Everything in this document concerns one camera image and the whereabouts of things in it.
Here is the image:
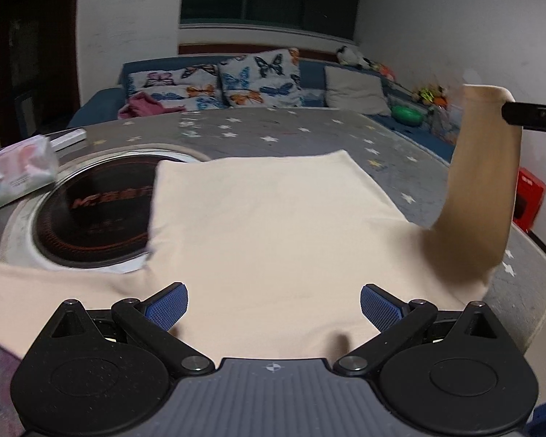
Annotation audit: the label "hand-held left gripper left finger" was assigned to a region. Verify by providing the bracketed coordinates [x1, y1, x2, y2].
[39, 282, 214, 376]

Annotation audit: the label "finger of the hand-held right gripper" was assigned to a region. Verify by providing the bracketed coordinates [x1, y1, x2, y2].
[502, 99, 546, 137]

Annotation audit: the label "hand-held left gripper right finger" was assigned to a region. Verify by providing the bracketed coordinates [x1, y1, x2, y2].
[333, 283, 513, 376]

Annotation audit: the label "black and white plush toy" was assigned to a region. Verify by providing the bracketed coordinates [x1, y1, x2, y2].
[337, 46, 369, 67]

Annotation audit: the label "green bowl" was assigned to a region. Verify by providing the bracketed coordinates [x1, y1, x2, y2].
[391, 105, 425, 126]

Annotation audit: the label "cream sweatshirt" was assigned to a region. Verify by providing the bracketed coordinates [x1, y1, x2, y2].
[0, 84, 524, 360]

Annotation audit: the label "round black induction cooktop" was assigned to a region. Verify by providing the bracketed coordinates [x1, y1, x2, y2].
[0, 143, 210, 276]

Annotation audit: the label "yellow and orange plush toys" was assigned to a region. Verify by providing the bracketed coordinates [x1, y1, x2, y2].
[412, 84, 449, 107]

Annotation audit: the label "pink cloth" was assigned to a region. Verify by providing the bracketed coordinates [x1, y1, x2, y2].
[117, 92, 185, 120]

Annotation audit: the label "red plastic stool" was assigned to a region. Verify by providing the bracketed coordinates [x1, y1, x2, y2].
[512, 167, 546, 233]

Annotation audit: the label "dark wooden doorway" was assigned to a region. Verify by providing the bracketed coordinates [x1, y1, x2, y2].
[0, 0, 80, 151]

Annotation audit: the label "plain beige cushion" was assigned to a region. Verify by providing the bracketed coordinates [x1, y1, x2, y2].
[324, 66, 392, 116]

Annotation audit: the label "wide butterfly print pillow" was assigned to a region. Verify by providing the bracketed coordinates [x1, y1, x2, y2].
[126, 57, 223, 112]

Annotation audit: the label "square butterfly print pillow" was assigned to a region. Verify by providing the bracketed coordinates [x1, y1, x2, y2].
[218, 48, 302, 109]

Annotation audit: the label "blue sectional sofa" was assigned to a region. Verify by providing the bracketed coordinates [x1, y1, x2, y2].
[68, 55, 456, 165]

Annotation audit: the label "soft tissue pack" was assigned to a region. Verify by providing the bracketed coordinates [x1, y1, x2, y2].
[0, 135, 60, 210]

